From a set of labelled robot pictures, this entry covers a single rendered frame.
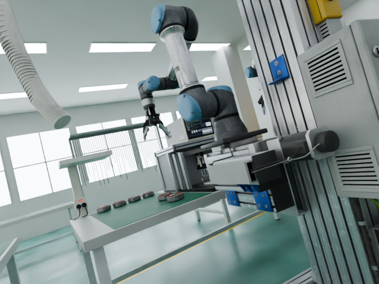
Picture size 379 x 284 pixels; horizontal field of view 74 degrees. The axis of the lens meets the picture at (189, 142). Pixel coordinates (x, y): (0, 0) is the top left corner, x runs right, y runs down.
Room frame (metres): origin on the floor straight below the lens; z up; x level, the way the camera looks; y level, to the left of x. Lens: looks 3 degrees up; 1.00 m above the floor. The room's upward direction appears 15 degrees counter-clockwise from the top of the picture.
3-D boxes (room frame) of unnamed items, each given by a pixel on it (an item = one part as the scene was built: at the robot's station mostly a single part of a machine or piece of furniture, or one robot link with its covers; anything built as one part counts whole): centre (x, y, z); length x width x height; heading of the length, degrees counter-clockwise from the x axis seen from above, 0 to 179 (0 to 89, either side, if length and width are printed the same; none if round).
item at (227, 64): (6.08, -1.39, 1.65); 0.50 x 0.45 x 3.30; 30
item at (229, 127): (1.12, -0.19, 1.09); 0.15 x 0.15 x 0.10
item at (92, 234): (2.15, -0.11, 0.72); 2.20 x 1.01 x 0.05; 120
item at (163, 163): (2.12, 0.25, 0.91); 0.28 x 0.03 x 0.32; 30
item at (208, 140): (2.22, -0.07, 1.09); 0.68 x 0.44 x 0.05; 120
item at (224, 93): (1.12, -0.18, 1.20); 0.13 x 0.12 x 0.14; 120
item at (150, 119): (1.48, 0.18, 1.29); 0.09 x 0.08 x 0.12; 22
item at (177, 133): (2.22, -0.08, 1.22); 0.44 x 0.39 x 0.20; 120
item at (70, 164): (1.99, 0.84, 0.98); 0.37 x 0.35 x 0.46; 120
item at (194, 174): (2.16, -0.10, 0.92); 0.66 x 0.01 x 0.30; 120
